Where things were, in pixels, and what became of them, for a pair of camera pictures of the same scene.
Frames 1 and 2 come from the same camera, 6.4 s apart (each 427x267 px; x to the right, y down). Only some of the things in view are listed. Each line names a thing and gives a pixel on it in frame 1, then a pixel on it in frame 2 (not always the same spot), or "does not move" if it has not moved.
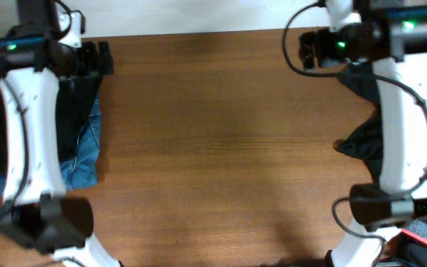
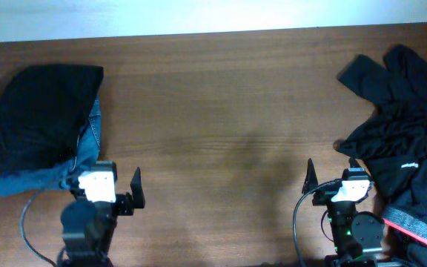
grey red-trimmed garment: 421,231 does not move
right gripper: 328,40 to 327,195
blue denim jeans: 82,170 does not move
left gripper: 102,58 to 123,202
